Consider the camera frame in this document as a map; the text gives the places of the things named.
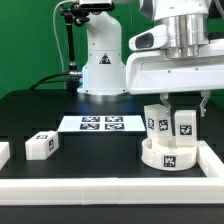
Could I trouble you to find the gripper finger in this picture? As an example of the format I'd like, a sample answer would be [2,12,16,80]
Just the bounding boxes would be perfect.
[200,90,210,117]
[160,93,171,115]

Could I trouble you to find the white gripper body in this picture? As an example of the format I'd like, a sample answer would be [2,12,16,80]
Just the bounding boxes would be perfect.
[126,42,224,95]

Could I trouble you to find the white round stool seat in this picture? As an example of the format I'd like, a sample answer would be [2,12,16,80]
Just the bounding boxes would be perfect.
[141,138,197,171]

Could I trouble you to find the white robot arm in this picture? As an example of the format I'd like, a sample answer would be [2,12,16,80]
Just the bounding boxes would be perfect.
[79,0,224,105]

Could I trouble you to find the white marker sheet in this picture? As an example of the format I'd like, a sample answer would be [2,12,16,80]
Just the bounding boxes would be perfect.
[58,115,145,132]

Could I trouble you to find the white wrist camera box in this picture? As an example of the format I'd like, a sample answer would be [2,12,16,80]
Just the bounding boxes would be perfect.
[129,25,168,51]

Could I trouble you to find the white right fence wall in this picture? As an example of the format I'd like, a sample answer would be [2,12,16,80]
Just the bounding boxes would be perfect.
[197,141,224,178]

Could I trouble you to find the white fence wall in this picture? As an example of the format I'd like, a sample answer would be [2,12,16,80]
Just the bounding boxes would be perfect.
[0,178,224,205]
[0,142,10,170]
[197,141,224,178]

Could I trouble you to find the white front fence wall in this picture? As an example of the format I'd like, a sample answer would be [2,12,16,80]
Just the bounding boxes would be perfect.
[0,178,224,205]

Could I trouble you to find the black camera stand pole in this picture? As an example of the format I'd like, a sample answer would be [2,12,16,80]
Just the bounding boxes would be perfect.
[60,3,89,71]

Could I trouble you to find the black cables on table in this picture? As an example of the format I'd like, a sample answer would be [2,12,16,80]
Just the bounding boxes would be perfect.
[29,71,83,90]

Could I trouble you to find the grey cable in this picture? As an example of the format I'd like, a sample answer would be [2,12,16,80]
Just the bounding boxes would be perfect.
[52,0,76,74]

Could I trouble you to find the white left fence wall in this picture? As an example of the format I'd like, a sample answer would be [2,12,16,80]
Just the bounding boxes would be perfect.
[0,142,10,170]

